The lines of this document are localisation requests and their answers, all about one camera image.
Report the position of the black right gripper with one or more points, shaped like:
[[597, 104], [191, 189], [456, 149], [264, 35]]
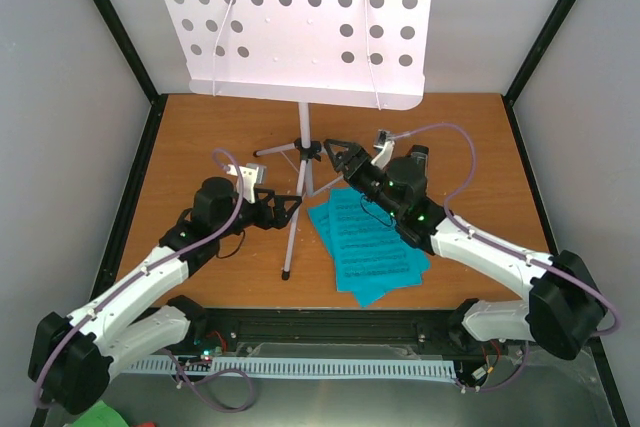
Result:
[[355, 154]]

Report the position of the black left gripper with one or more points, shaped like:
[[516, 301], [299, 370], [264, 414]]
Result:
[[280, 220]]

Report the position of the blue sheet music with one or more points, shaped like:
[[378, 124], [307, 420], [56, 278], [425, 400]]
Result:
[[375, 242], [330, 232]]

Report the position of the white tripod music stand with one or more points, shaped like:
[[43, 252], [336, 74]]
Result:
[[354, 53]]

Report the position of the black metronome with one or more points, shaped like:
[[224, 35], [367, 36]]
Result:
[[419, 154]]

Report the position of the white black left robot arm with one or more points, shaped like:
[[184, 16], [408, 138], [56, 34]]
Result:
[[75, 357]]

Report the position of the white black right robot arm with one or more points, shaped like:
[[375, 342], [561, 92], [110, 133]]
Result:
[[558, 306]]

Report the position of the green paper sheet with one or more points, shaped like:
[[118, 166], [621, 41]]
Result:
[[99, 415]]

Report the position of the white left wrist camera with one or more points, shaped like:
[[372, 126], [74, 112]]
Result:
[[248, 177]]

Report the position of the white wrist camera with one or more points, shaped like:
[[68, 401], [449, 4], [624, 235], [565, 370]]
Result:
[[384, 145], [248, 177]]

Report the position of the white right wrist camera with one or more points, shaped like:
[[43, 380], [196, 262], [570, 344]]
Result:
[[384, 145]]

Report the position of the light blue cable duct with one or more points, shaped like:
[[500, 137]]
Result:
[[298, 368]]

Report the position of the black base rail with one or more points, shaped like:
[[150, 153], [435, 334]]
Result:
[[424, 331]]

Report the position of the black aluminium frame post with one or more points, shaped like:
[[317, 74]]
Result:
[[120, 35]]

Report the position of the black right frame post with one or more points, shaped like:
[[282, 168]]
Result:
[[542, 42]]

